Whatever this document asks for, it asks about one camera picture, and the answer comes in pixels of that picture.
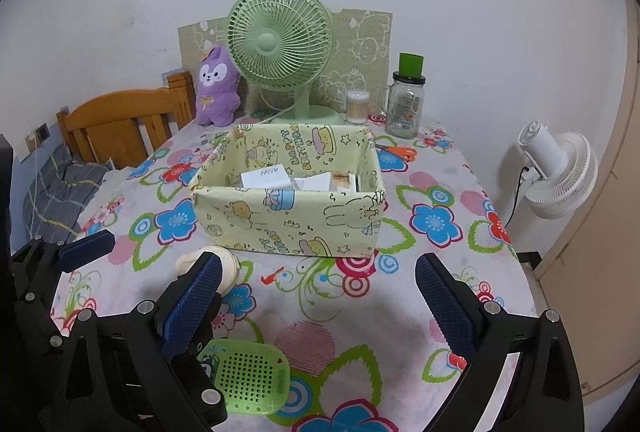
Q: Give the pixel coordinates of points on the white long rectangular box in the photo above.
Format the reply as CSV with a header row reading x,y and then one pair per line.
x,y
343,182

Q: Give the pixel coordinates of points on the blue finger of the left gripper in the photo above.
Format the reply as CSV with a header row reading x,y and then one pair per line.
x,y
75,255

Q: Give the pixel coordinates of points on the cotton swab container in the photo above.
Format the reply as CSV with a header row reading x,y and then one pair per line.
x,y
357,106

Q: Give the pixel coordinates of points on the green desk fan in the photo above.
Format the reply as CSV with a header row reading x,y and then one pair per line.
x,y
284,46

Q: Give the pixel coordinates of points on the green perforated speaker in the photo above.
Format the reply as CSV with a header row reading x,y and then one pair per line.
x,y
254,378

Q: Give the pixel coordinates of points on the purple plush toy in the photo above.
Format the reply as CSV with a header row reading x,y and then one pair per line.
x,y
217,97

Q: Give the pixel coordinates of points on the yellow cartoon fabric box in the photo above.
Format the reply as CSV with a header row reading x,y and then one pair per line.
x,y
283,219

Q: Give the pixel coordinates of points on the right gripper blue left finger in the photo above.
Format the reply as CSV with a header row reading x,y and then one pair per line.
x,y
184,304

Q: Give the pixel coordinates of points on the glass jar green lid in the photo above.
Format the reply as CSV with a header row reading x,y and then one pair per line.
x,y
403,104

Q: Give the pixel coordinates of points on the white standing fan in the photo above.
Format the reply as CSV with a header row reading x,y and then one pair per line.
x,y
560,174

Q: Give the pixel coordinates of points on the white cube charger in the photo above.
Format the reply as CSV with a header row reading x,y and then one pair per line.
x,y
320,182

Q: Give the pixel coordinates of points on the orange handled scissors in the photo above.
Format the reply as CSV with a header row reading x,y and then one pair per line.
x,y
406,154

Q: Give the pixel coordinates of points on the floral tablecloth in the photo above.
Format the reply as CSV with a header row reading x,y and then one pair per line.
x,y
364,349

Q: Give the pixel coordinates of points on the wooden chair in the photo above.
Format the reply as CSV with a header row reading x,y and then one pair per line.
x,y
127,126

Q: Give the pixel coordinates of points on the white 45W charger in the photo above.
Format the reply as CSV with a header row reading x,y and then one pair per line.
x,y
270,177

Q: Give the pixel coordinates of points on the grey plaid bedding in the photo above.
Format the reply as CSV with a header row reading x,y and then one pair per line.
x,y
62,188

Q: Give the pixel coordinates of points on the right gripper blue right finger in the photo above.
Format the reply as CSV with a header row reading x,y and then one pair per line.
x,y
443,296

